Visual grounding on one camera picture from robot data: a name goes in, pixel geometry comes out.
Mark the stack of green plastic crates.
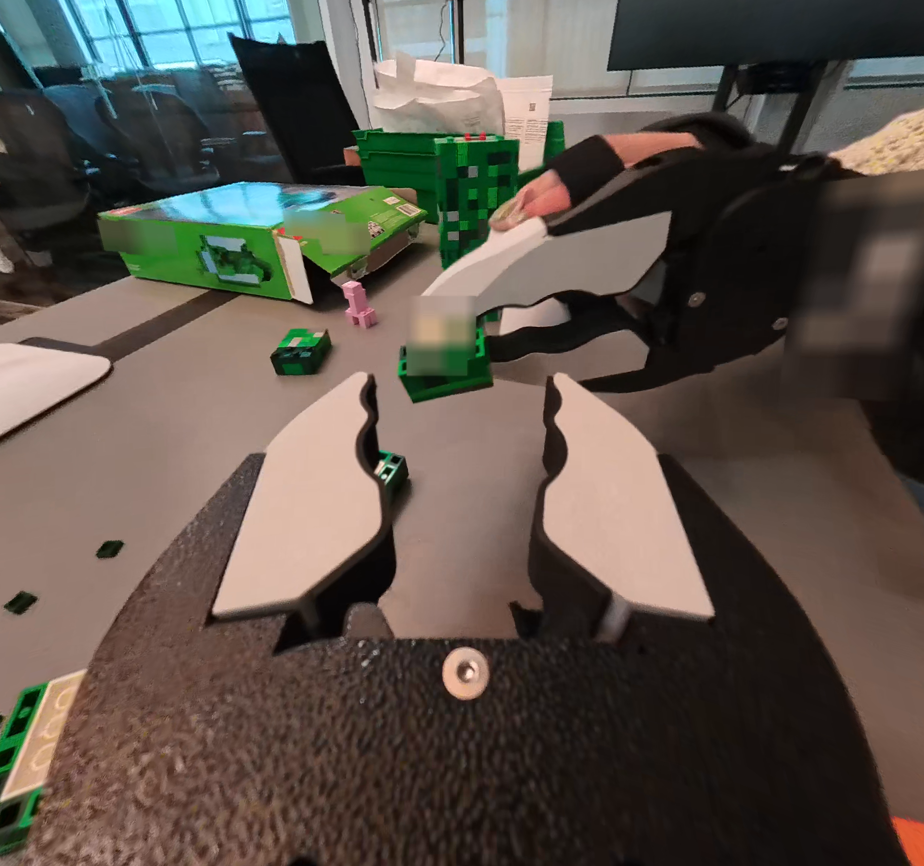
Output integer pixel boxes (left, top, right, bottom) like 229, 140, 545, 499
352, 126, 565, 226

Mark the green lego brick with holes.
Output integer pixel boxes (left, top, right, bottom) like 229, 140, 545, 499
374, 449, 410, 504

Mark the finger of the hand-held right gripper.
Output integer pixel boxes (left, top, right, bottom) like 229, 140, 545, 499
487, 299, 651, 394
422, 212, 672, 320

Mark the green lego box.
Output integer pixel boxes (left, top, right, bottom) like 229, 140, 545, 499
97, 183, 428, 304

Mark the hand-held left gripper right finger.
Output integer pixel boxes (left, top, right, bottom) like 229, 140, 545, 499
529, 374, 716, 643

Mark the person's right hand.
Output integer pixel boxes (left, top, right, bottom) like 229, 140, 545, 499
491, 131, 701, 232

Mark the black high-back office chair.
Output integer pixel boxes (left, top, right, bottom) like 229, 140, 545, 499
230, 34, 365, 188

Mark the black monitor stand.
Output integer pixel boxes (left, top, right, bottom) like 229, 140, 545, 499
711, 61, 846, 155

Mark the person's right forearm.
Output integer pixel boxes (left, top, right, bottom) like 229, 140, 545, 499
829, 111, 924, 175

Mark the tall green pixelated lego tower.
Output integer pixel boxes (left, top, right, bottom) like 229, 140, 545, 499
433, 133, 522, 271

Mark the orange brick separator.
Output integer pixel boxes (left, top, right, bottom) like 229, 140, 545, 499
891, 815, 924, 866

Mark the white paper bag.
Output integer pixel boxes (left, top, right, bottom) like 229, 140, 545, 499
372, 50, 506, 136

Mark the pink lego pig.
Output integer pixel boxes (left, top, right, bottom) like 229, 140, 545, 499
341, 280, 378, 329

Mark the white book stand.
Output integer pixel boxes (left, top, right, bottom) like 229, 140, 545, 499
0, 337, 113, 437

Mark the green lego foot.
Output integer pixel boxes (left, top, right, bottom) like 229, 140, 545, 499
398, 324, 496, 405
0, 670, 88, 854

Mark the printed white paper sheet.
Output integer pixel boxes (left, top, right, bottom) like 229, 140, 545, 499
498, 75, 555, 172

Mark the green pixelated lego block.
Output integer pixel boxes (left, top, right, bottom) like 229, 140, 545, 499
270, 328, 333, 377

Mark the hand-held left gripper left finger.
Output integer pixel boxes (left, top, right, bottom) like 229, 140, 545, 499
211, 373, 398, 646

